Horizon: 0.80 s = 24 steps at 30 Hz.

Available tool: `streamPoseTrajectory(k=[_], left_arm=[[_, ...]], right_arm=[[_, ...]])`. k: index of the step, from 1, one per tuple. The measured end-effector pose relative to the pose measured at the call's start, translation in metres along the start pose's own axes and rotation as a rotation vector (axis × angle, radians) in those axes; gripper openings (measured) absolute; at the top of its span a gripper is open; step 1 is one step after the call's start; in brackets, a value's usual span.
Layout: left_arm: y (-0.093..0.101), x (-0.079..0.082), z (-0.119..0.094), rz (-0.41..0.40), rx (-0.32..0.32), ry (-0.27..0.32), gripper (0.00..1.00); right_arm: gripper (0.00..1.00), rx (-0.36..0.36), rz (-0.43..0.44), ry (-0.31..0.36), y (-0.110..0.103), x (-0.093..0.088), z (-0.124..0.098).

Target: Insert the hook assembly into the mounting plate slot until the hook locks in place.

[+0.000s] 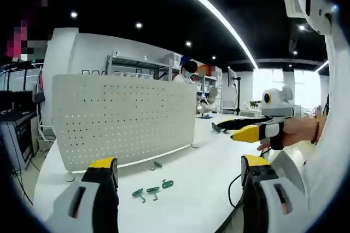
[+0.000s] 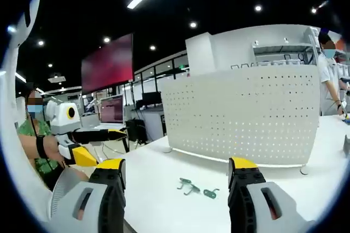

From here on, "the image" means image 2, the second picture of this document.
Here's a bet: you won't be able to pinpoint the ceiling air conditioner unit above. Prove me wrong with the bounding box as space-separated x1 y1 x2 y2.
48 74 67 83

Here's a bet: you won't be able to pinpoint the black wrist strap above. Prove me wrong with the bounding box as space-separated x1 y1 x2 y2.
36 136 46 159

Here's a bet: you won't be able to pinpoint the black computer tower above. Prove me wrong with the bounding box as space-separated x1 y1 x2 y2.
125 119 148 143

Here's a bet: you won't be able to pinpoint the white desk black legs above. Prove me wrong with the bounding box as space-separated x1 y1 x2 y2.
80 112 131 153

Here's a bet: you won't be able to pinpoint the white mesh office chair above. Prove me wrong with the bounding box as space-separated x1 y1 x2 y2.
50 167 92 222

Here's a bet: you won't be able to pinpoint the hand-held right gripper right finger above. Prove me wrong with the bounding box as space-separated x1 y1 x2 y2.
226 156 317 233

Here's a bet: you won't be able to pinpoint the round ceiling spotlights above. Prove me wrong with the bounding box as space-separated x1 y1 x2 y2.
38 4 318 68

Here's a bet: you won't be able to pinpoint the black computer monitor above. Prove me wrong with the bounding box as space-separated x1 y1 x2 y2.
142 91 162 108

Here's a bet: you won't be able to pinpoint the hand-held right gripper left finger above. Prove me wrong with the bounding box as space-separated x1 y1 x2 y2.
49 158 127 233

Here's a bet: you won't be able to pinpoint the white-framed computer monitor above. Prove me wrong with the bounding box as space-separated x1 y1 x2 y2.
99 94 125 124

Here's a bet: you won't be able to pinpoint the person's left hand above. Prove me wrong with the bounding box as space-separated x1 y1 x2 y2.
44 135 66 167

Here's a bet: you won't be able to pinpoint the green hook assembly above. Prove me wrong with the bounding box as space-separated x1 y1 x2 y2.
179 177 193 190
203 188 220 199
183 183 201 197

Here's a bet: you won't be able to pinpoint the white perforated mounting plate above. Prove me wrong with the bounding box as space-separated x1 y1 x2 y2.
160 64 321 176

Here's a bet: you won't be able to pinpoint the large red wall screen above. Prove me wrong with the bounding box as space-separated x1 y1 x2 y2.
81 33 135 95

